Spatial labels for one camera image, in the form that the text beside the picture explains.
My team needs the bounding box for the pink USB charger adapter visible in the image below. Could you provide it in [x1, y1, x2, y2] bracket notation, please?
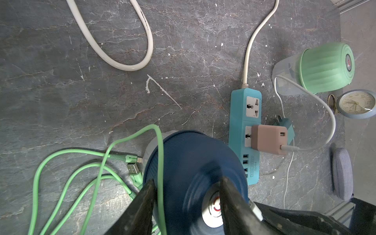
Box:
[251, 125, 287, 155]

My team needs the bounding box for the thin white USB cable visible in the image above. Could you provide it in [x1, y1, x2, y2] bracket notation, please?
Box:
[273, 74, 337, 210]

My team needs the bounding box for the green cordless meat grinder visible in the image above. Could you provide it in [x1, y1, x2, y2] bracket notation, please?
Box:
[272, 42, 355, 96]

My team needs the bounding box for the grey round alarm clock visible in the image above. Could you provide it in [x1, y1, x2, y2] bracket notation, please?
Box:
[327, 89, 376, 119]

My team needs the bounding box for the thick white power cord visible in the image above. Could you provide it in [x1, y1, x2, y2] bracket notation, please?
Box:
[66, 0, 280, 89]

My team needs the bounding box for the green charging cable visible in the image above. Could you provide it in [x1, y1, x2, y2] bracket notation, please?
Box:
[27, 124, 168, 235]

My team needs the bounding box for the teal square charger block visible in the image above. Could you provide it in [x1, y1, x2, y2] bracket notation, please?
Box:
[271, 116, 296, 146]

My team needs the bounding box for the teal power strip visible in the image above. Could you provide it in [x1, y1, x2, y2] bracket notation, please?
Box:
[229, 88, 262, 185]

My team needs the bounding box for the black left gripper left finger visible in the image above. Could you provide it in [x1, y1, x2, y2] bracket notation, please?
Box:
[106, 179, 156, 235]

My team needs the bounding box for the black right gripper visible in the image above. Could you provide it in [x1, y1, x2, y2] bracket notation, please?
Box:
[256, 198, 376, 235]

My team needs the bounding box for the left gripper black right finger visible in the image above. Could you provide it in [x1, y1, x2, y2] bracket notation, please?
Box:
[219, 177, 278, 235]

